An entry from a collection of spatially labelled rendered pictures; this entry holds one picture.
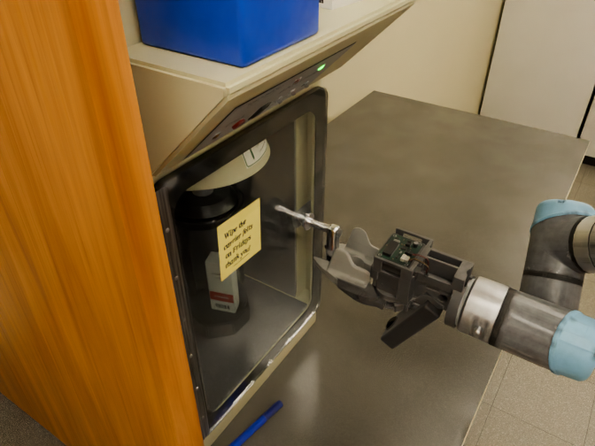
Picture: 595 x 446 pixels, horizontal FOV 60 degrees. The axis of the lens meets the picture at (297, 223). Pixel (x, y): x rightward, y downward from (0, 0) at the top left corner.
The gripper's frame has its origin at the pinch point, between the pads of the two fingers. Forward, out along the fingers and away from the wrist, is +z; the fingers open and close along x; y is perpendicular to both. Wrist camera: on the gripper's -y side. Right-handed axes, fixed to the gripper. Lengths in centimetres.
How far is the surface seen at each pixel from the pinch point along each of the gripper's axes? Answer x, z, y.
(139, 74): 25.4, 1.4, 36.5
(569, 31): -283, 6, -47
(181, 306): 24.6, 3.6, 10.4
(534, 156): -90, -14, -24
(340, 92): -90, 47, -19
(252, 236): 12.1, 3.6, 11.2
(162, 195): 23.9, 3.6, 24.4
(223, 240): 17.1, 3.6, 14.2
